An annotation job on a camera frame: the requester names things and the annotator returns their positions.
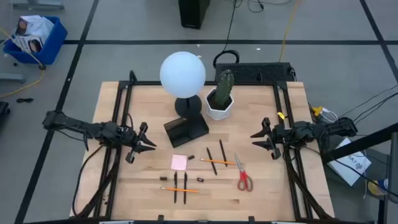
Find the grey metal stand foot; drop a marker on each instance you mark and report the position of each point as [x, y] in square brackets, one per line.
[12, 77]
[37, 5]

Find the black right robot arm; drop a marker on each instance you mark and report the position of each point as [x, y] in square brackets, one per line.
[329, 127]

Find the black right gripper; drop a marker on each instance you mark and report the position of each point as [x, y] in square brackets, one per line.
[280, 133]

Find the yellow tape tag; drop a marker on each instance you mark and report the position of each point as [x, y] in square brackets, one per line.
[281, 115]

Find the green cactus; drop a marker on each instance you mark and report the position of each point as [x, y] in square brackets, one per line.
[224, 87]

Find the white printed package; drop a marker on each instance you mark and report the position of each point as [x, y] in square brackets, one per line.
[37, 26]
[28, 43]

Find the black perforated equipment case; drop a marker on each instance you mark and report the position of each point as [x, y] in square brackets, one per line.
[253, 72]

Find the black metal beam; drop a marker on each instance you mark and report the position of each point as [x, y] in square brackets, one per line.
[360, 143]

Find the blue plastic bin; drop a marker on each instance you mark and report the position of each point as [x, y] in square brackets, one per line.
[53, 46]

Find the yellow tape roll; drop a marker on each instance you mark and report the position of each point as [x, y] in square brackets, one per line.
[374, 188]

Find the black mesh desk organizer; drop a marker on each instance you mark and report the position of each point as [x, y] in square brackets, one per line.
[186, 130]

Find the black computer tower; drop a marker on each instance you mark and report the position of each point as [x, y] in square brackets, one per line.
[192, 12]

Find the black pen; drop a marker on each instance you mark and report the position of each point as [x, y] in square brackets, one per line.
[185, 180]
[209, 154]
[175, 180]
[222, 151]

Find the grey metal post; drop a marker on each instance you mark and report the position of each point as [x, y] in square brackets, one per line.
[394, 168]

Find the white globe table lamp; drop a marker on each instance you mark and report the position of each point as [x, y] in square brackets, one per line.
[182, 74]

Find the pink sticky note pad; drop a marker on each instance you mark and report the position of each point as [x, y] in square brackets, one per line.
[178, 162]

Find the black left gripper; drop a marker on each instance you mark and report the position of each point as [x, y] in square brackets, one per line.
[130, 137]

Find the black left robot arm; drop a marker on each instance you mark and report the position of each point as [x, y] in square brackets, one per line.
[77, 126]

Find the black aluminium table frame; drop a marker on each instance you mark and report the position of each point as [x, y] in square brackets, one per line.
[146, 83]

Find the white printed paper sheet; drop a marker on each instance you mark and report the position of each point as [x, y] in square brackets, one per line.
[348, 168]

